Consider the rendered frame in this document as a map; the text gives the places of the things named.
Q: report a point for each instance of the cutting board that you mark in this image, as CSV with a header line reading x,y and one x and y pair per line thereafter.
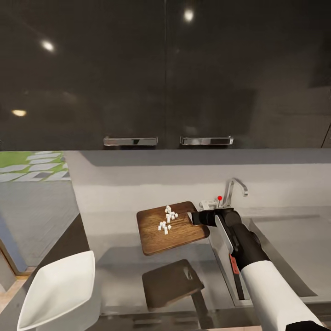
x,y
182,231

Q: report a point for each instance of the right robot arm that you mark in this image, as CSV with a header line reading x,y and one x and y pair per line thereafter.
x,y
277,306

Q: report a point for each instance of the drop in sink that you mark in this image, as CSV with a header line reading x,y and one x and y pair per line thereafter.
x,y
299,246

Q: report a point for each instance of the bowl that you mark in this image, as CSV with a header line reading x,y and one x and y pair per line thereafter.
x,y
58,289

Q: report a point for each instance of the fixed window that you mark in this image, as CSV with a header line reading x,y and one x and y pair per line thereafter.
x,y
37,205

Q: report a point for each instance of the parer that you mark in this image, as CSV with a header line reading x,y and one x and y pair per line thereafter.
x,y
237,277

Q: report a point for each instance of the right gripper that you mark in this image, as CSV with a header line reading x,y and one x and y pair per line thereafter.
x,y
200,217

